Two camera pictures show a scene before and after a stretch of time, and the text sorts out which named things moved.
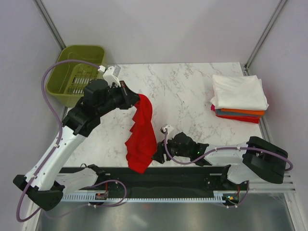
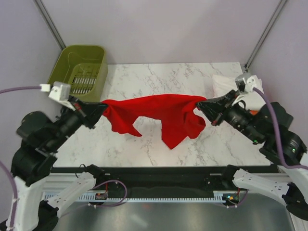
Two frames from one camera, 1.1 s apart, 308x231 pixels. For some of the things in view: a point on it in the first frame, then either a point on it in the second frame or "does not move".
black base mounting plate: [157, 179] does not move
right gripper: [158, 155] to [209, 108]
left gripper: [128, 95] to [90, 112]
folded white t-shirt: [241, 92] does not move
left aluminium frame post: [50, 25] does not move
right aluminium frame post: [245, 67] does not move
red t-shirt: [141, 145] to [176, 114]
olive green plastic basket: [67, 81] does not move
